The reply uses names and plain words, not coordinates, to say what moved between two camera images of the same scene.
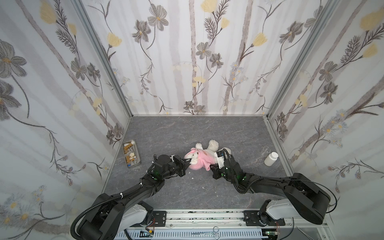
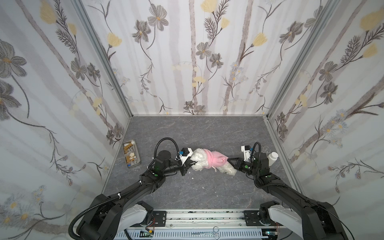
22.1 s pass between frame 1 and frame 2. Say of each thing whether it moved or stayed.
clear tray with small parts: stayed
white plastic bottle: stayed
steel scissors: stayed
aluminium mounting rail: stayed
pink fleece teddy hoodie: moved
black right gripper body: moved
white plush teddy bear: moved
